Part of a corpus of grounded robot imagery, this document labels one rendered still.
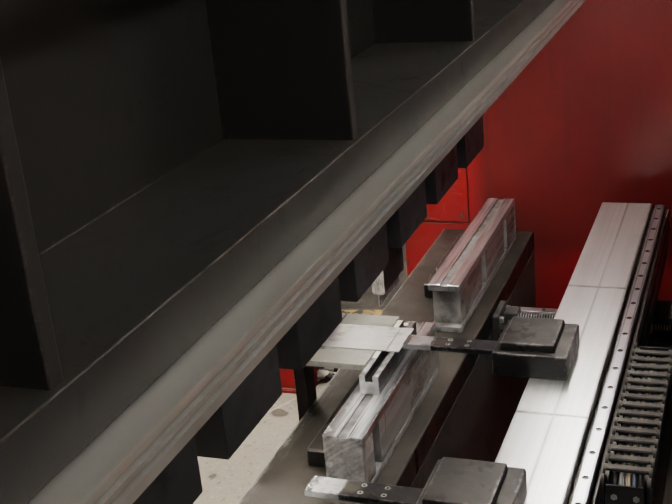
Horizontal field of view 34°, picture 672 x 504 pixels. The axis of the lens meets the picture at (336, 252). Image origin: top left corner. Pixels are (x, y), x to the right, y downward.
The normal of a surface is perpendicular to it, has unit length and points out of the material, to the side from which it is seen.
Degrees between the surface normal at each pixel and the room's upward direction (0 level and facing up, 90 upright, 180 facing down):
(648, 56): 90
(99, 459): 0
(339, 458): 90
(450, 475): 0
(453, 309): 90
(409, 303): 0
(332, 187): 90
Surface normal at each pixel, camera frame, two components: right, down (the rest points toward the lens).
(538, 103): -0.34, 0.36
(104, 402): 0.94, 0.04
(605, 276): -0.09, -0.93
